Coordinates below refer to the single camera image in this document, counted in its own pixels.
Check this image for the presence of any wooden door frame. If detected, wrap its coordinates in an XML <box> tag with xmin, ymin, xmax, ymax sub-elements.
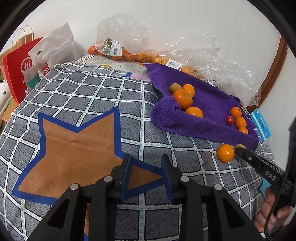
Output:
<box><xmin>245</xmin><ymin>35</ymin><xmax>289</xmax><ymax>109</ymax></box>

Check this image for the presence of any purple towel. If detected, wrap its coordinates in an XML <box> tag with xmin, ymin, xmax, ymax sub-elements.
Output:
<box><xmin>144</xmin><ymin>63</ymin><xmax>259</xmax><ymax>150</ymax></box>

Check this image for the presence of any large clear plastic bag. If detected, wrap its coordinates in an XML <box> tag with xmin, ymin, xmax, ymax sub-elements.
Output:
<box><xmin>196</xmin><ymin>58</ymin><xmax>264</xmax><ymax>105</ymax></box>

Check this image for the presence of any mandarin with green stem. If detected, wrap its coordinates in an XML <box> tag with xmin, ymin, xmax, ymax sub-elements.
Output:
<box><xmin>172</xmin><ymin>89</ymin><xmax>193</xmax><ymax>110</ymax></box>

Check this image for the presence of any grey plaid bedsheet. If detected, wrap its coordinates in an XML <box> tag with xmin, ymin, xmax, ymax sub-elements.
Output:
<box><xmin>0</xmin><ymin>61</ymin><xmax>275</xmax><ymax>241</ymax></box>

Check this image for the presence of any blue tissue pack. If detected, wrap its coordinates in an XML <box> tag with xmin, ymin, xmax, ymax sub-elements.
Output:
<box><xmin>248</xmin><ymin>109</ymin><xmax>273</xmax><ymax>142</ymax></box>

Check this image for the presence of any clear bag of kumquats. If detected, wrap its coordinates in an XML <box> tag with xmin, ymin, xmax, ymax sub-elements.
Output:
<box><xmin>148</xmin><ymin>32</ymin><xmax>220</xmax><ymax>80</ymax></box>

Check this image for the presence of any white plastic bag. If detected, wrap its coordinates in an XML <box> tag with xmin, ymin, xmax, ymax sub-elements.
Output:
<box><xmin>28</xmin><ymin>22</ymin><xmax>85</xmax><ymax>79</ymax></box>

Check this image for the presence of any large orange kumquat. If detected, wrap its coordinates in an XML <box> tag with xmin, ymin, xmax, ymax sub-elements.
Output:
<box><xmin>185</xmin><ymin>106</ymin><xmax>204</xmax><ymax>118</ymax></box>

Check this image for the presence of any clear bag of oranges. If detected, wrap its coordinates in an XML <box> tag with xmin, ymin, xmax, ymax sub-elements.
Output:
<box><xmin>88</xmin><ymin>13</ymin><xmax>153</xmax><ymax>63</ymax></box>

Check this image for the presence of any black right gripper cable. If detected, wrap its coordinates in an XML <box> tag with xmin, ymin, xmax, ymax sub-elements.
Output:
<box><xmin>264</xmin><ymin>171</ymin><xmax>292</xmax><ymax>241</ymax></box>

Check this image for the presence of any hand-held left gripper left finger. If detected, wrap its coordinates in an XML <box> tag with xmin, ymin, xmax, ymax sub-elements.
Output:
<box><xmin>26</xmin><ymin>153</ymin><xmax>133</xmax><ymax>241</ymax></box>

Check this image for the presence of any white floral cloth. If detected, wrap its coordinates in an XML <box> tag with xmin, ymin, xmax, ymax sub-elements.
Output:
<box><xmin>0</xmin><ymin>79</ymin><xmax>12</xmax><ymax>109</ymax></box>

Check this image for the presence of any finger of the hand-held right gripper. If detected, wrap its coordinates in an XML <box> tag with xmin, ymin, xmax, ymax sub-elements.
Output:
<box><xmin>234</xmin><ymin>147</ymin><xmax>262</xmax><ymax>173</ymax></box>

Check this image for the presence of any red paper bag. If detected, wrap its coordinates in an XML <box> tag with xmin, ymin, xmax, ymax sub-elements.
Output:
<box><xmin>2</xmin><ymin>37</ymin><xmax>44</xmax><ymax>103</ymax></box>
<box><xmin>10</xmin><ymin>25</ymin><xmax>35</xmax><ymax>54</ymax></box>

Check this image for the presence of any large stemless mandarin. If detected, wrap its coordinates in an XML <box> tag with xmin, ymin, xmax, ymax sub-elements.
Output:
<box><xmin>217</xmin><ymin>144</ymin><xmax>235</xmax><ymax>163</ymax></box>

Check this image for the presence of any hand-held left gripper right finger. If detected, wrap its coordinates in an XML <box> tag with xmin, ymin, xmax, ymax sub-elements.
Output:
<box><xmin>161</xmin><ymin>154</ymin><xmax>264</xmax><ymax>241</ymax></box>

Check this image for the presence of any person's right hand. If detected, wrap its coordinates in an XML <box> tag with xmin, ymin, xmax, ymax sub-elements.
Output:
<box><xmin>254</xmin><ymin>187</ymin><xmax>293</xmax><ymax>234</ymax></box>

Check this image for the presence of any white printed quilt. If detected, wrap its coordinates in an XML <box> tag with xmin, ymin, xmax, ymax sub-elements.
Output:
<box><xmin>76</xmin><ymin>54</ymin><xmax>153</xmax><ymax>81</ymax></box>

